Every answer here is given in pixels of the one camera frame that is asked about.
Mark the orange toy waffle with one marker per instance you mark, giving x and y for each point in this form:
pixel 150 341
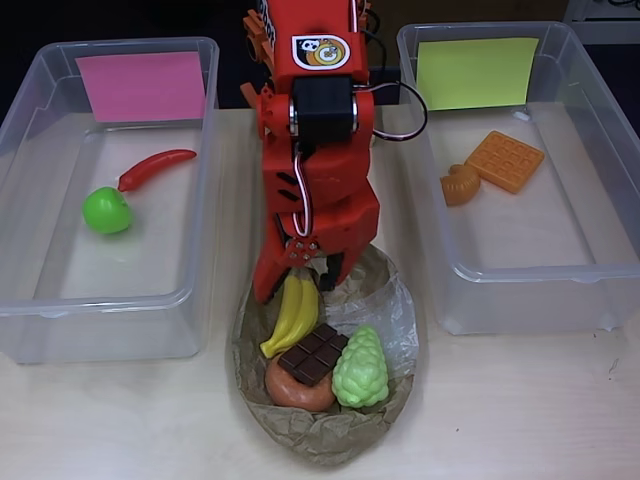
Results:
pixel 505 160

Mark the brown toy chocolate bar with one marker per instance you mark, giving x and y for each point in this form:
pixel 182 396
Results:
pixel 312 355

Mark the light green toy grapes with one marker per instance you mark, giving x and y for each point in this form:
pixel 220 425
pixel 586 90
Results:
pixel 360 372

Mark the crumpled brown paper bag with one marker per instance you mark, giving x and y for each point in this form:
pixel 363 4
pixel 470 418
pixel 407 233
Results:
pixel 320 440

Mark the white background furniture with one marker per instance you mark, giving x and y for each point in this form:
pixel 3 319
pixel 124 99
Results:
pixel 600 12

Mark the pink paper label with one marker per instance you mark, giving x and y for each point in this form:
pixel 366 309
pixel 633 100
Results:
pixel 140 85

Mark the clear plastic film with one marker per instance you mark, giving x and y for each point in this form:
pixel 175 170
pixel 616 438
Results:
pixel 385 320

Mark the yellow-green paper label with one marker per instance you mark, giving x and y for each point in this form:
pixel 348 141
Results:
pixel 475 75

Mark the red toy chili pepper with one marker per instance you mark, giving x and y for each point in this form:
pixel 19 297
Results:
pixel 150 167

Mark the red robot arm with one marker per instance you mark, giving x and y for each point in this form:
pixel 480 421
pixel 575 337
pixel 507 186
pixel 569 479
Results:
pixel 320 175

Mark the yellow toy banana bunch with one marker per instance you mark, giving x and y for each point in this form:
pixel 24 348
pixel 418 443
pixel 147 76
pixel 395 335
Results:
pixel 295 315

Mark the green toy apple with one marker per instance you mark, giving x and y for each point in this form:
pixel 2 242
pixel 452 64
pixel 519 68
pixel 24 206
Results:
pixel 107 212

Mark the clear plastic bin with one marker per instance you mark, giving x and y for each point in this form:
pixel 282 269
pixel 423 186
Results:
pixel 125 260
pixel 525 250

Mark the orange toy croissant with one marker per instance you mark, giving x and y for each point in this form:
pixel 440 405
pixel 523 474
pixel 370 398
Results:
pixel 460 187

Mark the brown toy donut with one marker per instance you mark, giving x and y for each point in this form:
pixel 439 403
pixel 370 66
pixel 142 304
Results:
pixel 295 395

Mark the orange table clamp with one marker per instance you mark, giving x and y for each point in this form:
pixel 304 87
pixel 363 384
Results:
pixel 255 45

